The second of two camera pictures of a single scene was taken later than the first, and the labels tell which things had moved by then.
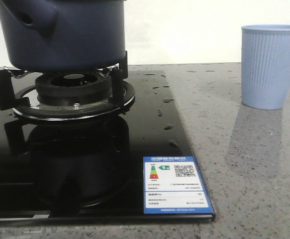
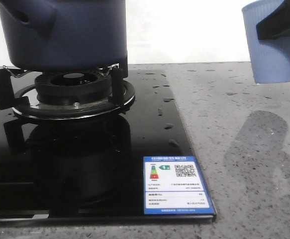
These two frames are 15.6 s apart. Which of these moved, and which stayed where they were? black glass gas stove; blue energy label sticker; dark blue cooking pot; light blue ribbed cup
Moved: light blue ribbed cup
Stayed: dark blue cooking pot; blue energy label sticker; black glass gas stove
